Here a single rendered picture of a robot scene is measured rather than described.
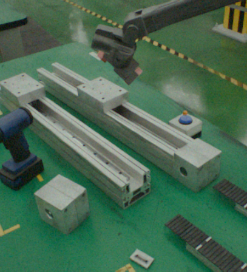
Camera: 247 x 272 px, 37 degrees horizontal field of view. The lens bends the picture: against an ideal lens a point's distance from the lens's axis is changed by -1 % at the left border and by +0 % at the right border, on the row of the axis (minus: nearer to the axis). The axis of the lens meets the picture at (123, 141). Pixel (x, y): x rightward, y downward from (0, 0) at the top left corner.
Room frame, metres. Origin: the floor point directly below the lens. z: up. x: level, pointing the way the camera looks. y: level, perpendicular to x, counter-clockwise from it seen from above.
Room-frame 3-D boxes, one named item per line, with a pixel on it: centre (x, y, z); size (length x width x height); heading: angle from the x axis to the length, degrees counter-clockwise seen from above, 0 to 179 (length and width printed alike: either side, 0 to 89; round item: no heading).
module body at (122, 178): (1.05, 0.21, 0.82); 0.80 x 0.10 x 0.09; 37
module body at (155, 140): (1.17, 0.06, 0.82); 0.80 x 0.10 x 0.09; 37
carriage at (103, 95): (1.17, 0.06, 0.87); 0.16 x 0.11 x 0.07; 37
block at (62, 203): (0.70, 0.16, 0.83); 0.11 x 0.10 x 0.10; 140
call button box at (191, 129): (1.01, -0.20, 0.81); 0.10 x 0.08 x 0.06; 127
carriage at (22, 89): (1.25, 0.36, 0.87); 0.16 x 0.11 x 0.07; 37
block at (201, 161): (0.82, -0.21, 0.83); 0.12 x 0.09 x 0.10; 127
